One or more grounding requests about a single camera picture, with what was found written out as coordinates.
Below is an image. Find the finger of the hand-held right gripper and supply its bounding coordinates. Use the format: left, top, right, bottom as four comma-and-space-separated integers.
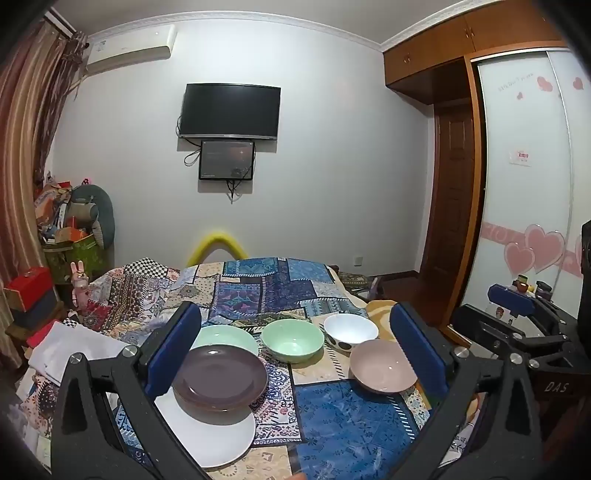
450, 304, 573, 370
488, 284, 578, 334

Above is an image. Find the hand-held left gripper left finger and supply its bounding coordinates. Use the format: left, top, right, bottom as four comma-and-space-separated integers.
53, 301, 218, 480

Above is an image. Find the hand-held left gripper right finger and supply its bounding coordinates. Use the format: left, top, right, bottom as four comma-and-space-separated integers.
383, 302, 543, 480

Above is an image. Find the pink bowl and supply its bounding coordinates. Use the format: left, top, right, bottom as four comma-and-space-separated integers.
349, 339, 419, 394

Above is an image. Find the green plate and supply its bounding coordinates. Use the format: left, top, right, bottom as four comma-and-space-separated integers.
191, 324, 259, 358

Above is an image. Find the white suitcase with stickers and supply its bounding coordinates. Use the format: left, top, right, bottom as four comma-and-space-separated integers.
485, 274, 555, 325

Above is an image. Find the brown plate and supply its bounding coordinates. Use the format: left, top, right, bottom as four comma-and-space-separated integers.
172, 344, 269, 413

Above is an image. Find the beige orange fleece blanket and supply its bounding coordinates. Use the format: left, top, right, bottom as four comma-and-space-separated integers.
367, 299, 399, 320

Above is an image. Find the white polka dot bowl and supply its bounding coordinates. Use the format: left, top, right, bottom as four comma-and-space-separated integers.
323, 314, 379, 354

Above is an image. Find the white plate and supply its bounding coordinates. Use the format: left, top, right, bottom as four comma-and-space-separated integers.
154, 392, 256, 469

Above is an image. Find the patchwork blanket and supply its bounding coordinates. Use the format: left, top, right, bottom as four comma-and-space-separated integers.
18, 257, 467, 480

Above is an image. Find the white cloth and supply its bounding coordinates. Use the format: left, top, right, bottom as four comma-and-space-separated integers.
28, 320, 130, 386

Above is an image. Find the pink rabbit toy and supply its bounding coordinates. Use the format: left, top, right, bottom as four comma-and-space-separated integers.
69, 261, 90, 308

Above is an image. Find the green bowl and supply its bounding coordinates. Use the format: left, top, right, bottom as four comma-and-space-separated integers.
261, 318, 325, 364

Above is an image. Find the yellow foam hoop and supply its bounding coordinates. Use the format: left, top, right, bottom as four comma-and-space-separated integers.
186, 232, 247, 267

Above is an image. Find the brown wooden door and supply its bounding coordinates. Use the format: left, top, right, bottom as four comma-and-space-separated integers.
418, 99, 476, 289

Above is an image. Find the green bag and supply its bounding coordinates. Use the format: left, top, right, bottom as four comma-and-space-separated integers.
44, 233, 112, 282

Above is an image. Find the dark blue box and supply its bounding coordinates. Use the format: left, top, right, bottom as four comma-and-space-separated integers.
9, 291, 60, 330

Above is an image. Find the red box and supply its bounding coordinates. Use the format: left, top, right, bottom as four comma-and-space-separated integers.
4, 267, 54, 309

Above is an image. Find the wooden wardrobe with white doors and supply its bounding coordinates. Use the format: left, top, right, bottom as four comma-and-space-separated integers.
382, 0, 591, 352

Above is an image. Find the pile of boxes and papers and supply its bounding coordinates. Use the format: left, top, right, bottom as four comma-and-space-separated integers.
34, 171, 93, 245

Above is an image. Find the striped brown curtain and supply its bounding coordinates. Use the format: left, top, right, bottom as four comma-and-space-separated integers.
0, 14, 88, 296

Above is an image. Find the white air conditioner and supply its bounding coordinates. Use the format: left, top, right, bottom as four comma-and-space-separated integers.
85, 24, 178, 75

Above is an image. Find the small black wall monitor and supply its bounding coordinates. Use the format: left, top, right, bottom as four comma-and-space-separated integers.
198, 140, 256, 182

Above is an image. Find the black wall television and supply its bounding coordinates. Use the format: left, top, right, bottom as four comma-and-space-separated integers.
178, 83, 282, 140

